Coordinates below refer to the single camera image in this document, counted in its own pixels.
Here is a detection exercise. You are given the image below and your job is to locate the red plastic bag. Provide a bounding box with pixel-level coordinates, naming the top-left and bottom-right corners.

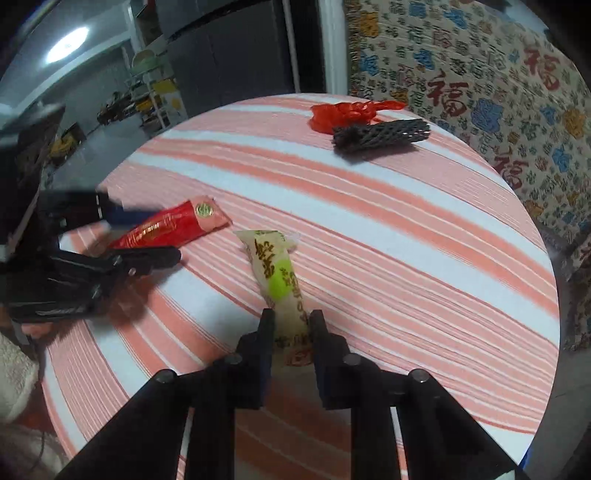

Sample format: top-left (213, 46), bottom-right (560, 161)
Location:
top-left (308, 100), bottom-right (407, 134)

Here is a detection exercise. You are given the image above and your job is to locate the dark grey refrigerator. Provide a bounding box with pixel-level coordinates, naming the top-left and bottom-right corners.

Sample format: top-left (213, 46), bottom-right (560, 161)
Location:
top-left (155, 0), bottom-right (294, 117)

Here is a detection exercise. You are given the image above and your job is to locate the red foil snack packet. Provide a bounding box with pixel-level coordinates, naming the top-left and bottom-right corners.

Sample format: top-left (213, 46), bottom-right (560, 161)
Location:
top-left (108, 196), bottom-right (231, 249)

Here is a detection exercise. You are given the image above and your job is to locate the beige pastry wrapper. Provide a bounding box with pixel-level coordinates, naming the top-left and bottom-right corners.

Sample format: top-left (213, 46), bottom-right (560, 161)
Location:
top-left (235, 230), bottom-right (312, 367)

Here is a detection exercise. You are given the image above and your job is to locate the white storage rack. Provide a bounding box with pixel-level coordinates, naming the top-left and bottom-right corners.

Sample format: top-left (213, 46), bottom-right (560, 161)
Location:
top-left (126, 49), bottom-right (172, 137)

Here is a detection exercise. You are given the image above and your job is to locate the person's left hand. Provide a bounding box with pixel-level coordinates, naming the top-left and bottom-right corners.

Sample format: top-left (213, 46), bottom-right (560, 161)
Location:
top-left (0, 307), bottom-right (53, 340)

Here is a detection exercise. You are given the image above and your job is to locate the large patterned fu cloth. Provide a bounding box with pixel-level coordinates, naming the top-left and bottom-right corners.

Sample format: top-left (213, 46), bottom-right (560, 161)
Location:
top-left (341, 0), bottom-right (591, 241)

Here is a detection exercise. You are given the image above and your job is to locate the round table striped tablecloth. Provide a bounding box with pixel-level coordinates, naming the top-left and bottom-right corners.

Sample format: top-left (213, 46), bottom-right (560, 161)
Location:
top-left (42, 94), bottom-right (560, 460)

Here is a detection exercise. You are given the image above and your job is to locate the yellow cardboard box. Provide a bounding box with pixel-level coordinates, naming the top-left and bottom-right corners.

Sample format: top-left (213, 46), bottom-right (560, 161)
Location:
top-left (152, 78), bottom-right (187, 125)

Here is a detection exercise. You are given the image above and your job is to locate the black foam net sleeve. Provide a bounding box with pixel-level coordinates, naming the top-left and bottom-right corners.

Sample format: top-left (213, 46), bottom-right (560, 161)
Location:
top-left (332, 119), bottom-right (431, 153)

